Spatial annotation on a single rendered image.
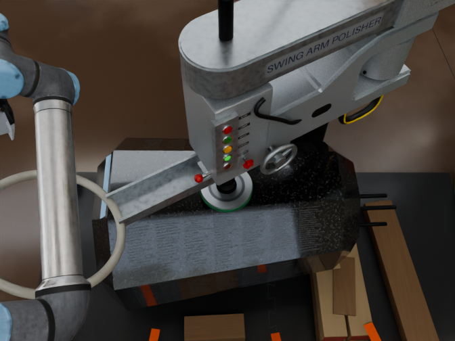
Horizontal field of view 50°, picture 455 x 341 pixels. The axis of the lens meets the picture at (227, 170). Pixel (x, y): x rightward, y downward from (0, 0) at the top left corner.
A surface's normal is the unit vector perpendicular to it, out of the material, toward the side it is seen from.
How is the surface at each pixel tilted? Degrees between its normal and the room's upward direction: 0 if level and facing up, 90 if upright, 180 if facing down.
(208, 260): 45
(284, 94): 4
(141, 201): 2
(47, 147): 17
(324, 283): 0
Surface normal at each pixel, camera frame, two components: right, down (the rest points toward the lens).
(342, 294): 0.00, -0.51
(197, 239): 0.06, 0.24
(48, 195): -0.14, -0.27
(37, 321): 0.72, -0.46
